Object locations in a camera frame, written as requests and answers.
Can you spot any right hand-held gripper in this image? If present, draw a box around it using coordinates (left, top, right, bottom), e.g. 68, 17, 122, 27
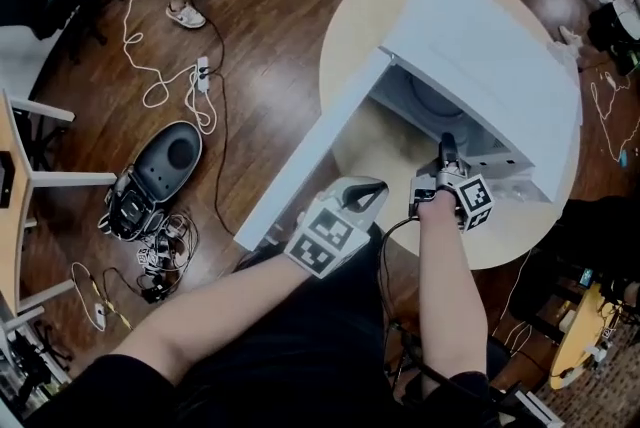
409, 131, 496, 234

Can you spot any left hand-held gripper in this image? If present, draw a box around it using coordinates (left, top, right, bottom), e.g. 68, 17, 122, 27
284, 176, 389, 280

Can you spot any clear glass turntable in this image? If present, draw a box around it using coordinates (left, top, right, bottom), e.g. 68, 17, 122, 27
407, 68, 489, 162

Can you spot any person's left forearm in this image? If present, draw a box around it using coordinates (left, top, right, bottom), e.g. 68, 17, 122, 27
106, 249, 315, 386

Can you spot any person's right forearm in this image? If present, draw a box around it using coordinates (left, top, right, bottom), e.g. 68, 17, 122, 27
415, 193, 490, 381

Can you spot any white microwave oven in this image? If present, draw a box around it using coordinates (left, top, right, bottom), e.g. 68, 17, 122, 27
233, 0, 585, 253

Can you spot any person's black clothing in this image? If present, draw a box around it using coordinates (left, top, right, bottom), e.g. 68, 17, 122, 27
22, 235, 501, 428

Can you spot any black helmet device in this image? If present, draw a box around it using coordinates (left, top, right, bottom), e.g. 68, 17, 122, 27
97, 120, 204, 243

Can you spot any white power strip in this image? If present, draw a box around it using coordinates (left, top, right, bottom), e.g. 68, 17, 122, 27
195, 56, 212, 94

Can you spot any round wooden side table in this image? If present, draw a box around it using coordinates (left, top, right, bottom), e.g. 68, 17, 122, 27
548, 282, 622, 392

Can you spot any wooden desk with black panel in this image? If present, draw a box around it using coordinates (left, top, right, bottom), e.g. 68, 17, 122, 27
0, 88, 120, 333

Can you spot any black office chair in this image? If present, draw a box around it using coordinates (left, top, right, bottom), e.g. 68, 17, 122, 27
0, 0, 127, 63

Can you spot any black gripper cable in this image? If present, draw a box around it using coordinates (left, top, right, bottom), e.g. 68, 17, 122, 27
376, 214, 426, 370

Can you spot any long black floor cable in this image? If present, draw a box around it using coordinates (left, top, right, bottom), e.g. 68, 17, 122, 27
188, 0, 237, 238

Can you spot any looped white cable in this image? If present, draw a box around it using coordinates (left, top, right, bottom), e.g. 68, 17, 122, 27
589, 69, 640, 166

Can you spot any tangle of black cables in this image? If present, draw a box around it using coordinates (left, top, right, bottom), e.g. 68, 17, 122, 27
98, 210, 202, 306

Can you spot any long white cable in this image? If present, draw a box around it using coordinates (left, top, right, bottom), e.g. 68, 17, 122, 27
121, 0, 219, 136

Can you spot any white metal frame stand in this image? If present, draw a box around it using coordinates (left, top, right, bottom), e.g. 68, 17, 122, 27
499, 384, 567, 428

